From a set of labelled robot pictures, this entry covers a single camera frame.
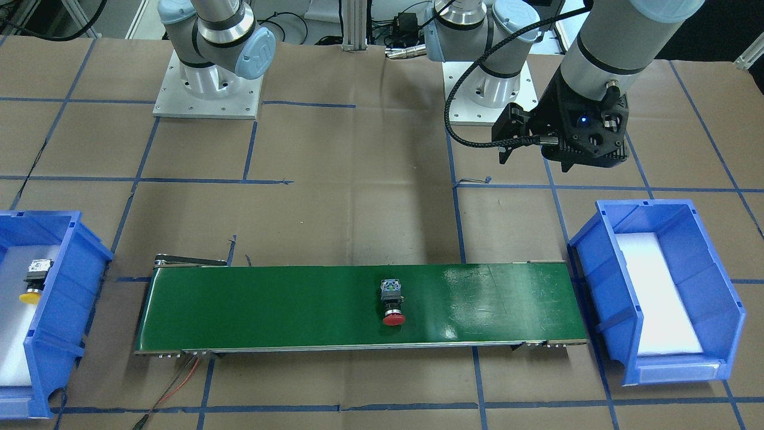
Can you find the red black conveyor wires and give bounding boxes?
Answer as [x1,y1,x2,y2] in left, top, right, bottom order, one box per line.
[131,354,204,429]

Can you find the aluminium frame post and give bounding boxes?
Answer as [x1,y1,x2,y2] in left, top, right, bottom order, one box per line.
[338,1,372,52]

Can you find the black power adapter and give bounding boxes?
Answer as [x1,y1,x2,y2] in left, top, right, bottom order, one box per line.
[393,12,418,38]

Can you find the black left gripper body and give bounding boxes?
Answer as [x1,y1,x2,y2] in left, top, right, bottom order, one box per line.
[528,75,629,173]

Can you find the white foam pad bin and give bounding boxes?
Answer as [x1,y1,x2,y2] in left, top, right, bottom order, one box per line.
[1,245,59,386]
[615,232,704,357]

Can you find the yellow mushroom push button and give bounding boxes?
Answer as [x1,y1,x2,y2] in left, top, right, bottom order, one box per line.
[19,259,54,305]

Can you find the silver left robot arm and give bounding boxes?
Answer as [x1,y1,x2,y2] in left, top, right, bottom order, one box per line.
[423,1,703,172]

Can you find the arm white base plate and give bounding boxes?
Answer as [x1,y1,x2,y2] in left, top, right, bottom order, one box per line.
[153,52,264,120]
[449,62,538,126]

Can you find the red mushroom push button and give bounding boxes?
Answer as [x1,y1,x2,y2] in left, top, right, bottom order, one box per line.
[380,278,406,327]

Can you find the green conveyor belt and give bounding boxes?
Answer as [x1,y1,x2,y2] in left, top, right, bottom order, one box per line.
[134,262,589,355]

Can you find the blue storage bin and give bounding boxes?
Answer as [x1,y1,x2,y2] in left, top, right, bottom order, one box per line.
[1,211,113,420]
[569,199,747,386]

